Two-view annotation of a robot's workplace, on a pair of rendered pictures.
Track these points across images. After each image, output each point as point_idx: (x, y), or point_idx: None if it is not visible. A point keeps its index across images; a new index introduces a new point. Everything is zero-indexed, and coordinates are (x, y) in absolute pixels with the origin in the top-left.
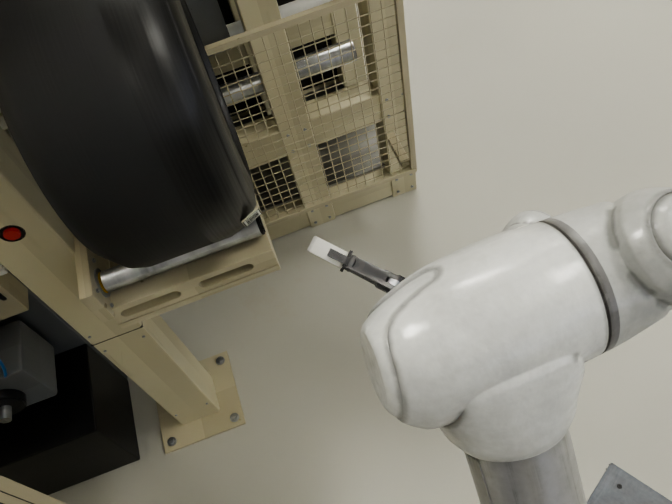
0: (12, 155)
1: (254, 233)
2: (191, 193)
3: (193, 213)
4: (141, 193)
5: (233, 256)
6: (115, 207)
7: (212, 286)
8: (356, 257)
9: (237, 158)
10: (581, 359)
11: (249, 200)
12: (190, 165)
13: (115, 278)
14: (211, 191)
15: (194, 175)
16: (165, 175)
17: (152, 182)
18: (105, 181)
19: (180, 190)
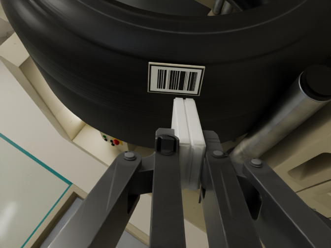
0: None
1: (301, 100)
2: (49, 71)
3: (75, 92)
4: (49, 81)
5: (307, 139)
6: (59, 97)
7: (310, 181)
8: (114, 161)
9: (80, 4)
10: None
11: (141, 55)
12: (23, 41)
13: (231, 158)
14: (52, 62)
15: (31, 50)
16: (33, 59)
17: (40, 69)
18: (43, 77)
19: (46, 70)
